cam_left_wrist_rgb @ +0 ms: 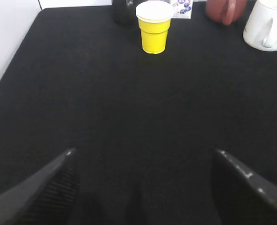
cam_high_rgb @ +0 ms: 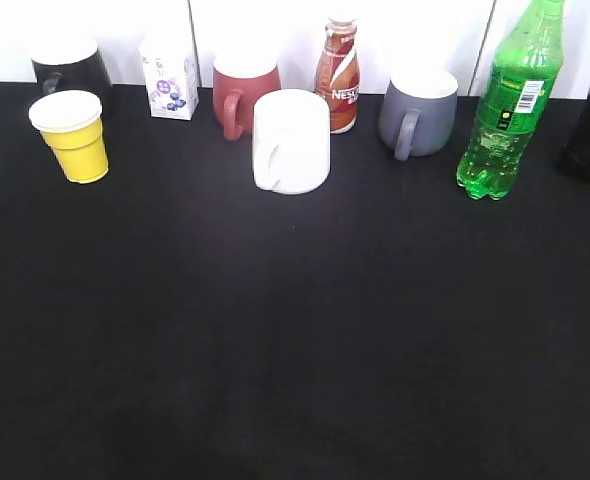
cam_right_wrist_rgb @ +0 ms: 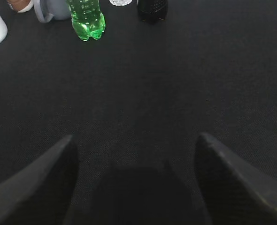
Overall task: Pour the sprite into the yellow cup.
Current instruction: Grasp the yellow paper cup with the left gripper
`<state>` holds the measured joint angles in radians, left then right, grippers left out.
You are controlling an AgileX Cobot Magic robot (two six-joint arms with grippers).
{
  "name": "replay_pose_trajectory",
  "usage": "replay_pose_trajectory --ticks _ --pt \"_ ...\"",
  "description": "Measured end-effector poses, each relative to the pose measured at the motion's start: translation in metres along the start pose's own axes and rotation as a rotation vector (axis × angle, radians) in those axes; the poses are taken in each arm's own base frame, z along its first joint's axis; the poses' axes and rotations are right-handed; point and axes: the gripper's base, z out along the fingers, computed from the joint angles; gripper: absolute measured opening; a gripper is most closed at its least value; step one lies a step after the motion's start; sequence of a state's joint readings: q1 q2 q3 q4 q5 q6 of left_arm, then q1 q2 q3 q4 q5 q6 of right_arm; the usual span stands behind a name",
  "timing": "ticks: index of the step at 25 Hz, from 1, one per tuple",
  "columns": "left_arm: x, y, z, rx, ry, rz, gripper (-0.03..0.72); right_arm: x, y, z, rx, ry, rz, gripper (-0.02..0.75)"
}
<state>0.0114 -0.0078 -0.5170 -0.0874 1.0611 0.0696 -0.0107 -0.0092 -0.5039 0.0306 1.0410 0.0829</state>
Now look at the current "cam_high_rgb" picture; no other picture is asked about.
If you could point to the yellow plastic cup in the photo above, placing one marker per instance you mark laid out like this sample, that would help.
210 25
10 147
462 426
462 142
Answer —
70 123

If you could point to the green soda bottle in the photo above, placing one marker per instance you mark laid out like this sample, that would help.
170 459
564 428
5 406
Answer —
525 67

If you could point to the white mug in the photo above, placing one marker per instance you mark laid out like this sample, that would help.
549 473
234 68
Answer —
290 142

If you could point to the brown Nescafe bottle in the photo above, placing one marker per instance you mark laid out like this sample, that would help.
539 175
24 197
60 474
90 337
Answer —
337 78

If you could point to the red mug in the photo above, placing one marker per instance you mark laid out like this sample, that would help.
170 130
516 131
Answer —
240 77

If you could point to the grey mug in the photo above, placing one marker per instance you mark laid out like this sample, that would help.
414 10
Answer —
418 112

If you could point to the small milk carton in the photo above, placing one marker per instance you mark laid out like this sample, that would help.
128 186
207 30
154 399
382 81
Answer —
171 77

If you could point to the black mug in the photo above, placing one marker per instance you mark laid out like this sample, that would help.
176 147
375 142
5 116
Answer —
70 62

